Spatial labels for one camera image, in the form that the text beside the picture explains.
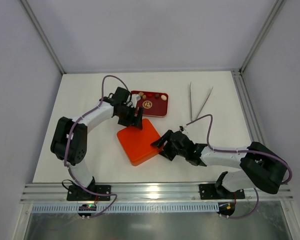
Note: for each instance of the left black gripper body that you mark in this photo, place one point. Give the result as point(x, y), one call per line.
point(131, 117)

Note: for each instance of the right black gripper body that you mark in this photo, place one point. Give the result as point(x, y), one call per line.
point(170, 144)

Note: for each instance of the orange box lid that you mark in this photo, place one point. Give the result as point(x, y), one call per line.
point(136, 143)

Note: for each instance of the silver metal tweezers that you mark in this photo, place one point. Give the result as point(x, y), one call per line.
point(197, 102)

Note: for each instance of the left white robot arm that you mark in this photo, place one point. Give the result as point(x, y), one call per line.
point(70, 139)

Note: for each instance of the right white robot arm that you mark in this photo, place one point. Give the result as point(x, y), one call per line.
point(256, 166)

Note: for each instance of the beige oval chocolate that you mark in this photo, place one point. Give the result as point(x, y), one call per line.
point(163, 97)

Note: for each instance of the dark red metal tray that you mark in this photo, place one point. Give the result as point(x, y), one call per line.
point(152, 107)

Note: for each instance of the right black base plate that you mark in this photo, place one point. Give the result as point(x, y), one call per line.
point(210, 191)

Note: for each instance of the white slotted cable duct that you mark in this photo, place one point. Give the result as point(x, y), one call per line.
point(119, 207)

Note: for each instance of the right aluminium frame rail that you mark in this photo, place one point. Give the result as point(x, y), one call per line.
point(249, 113)

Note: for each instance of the aluminium front rail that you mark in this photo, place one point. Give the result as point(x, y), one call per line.
point(136, 192)

